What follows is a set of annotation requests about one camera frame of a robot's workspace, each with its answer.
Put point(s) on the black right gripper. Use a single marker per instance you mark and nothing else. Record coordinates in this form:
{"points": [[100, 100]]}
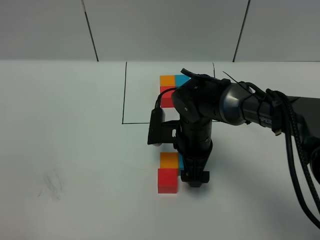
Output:
{"points": [[193, 142]]}

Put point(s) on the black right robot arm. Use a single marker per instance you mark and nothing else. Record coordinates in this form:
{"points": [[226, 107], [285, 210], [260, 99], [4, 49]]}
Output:
{"points": [[204, 99]]}

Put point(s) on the red template block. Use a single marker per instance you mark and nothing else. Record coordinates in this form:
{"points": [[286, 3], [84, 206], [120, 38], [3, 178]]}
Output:
{"points": [[166, 99]]}

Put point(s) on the blue template block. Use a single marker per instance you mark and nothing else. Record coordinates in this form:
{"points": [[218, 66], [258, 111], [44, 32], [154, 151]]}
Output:
{"points": [[180, 80]]}

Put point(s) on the orange template block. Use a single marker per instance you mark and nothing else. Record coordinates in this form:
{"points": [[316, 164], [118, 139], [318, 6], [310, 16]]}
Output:
{"points": [[167, 81]]}

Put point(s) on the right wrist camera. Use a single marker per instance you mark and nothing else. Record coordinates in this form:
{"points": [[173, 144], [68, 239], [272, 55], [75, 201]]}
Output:
{"points": [[160, 131]]}

